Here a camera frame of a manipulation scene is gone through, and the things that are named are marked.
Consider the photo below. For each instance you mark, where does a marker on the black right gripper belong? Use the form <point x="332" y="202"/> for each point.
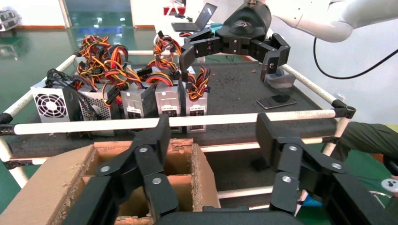
<point x="245" y="28"/>

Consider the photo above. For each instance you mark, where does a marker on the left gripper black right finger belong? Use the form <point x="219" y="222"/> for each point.
<point x="284" y="189"/>

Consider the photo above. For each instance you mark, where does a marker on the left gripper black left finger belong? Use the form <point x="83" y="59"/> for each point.
<point x="155" y="192"/>

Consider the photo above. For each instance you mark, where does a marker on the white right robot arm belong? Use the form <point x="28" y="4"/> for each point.
<point x="326" y="18"/>

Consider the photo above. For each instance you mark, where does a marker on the red box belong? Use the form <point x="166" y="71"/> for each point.
<point x="174" y="11"/>

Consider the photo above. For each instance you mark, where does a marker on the cardboard box with dividers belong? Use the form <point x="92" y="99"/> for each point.
<point x="37" y="186"/>

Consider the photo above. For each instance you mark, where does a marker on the black open laptop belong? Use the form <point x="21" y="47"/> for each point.
<point x="205" y="15"/>

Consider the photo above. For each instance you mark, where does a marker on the grey curved plastic object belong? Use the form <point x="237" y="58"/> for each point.
<point x="283" y="81"/>

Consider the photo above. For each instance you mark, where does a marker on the black smartphone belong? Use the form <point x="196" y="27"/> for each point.
<point x="276" y="102"/>

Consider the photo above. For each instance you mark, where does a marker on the white desk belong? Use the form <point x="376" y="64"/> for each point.
<point x="163" y="24"/>

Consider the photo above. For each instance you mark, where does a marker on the person in dark green clothing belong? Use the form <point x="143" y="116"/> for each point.
<point x="370" y="139"/>

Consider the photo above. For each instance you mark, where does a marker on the white round controller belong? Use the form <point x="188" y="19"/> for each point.
<point x="389" y="184"/>

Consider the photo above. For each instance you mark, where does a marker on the silver power supply with fan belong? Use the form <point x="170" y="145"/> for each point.
<point x="51" y="105"/>

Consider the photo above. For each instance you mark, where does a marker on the grey equipment rack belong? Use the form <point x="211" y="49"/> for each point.
<point x="7" y="20"/>

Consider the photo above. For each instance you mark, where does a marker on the white pipe cart frame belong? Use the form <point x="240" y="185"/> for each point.
<point x="217" y="119"/>

